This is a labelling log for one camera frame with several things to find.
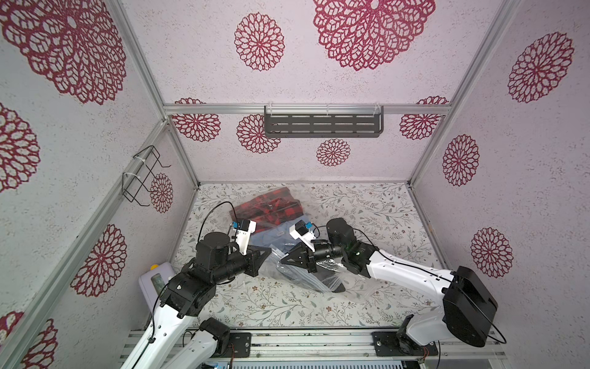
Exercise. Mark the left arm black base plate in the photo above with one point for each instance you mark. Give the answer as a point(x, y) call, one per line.
point(238, 346)

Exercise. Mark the clear plastic vacuum bag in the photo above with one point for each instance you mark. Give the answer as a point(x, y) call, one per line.
point(321, 203)

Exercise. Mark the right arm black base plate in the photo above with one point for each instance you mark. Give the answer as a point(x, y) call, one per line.
point(389, 344)

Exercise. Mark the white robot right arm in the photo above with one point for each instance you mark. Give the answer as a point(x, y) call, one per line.
point(463, 308)

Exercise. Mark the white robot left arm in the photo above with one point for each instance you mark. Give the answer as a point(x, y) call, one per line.
point(176, 309)

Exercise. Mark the red black plaid shirt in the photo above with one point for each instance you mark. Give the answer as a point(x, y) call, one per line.
point(269, 210)

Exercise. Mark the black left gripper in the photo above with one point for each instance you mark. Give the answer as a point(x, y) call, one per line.
point(253, 260)

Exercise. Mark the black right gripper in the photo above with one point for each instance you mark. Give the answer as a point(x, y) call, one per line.
point(311, 257)

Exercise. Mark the black wire wall rack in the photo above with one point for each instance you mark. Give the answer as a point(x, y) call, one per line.
point(137, 181)

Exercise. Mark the lavender toaster with yellow knobs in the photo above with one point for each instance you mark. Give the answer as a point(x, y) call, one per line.
point(152, 282)

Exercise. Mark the grey slotted wall shelf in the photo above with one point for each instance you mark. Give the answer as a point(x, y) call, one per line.
point(323, 125)

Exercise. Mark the dark grey striped shirt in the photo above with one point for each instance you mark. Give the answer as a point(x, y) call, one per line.
point(316, 278)

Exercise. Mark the light blue shirt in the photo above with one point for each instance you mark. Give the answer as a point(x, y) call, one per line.
point(278, 237)

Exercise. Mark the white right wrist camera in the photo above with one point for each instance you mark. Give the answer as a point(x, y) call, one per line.
point(303, 231)

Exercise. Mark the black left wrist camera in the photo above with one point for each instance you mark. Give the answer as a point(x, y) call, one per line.
point(244, 228)

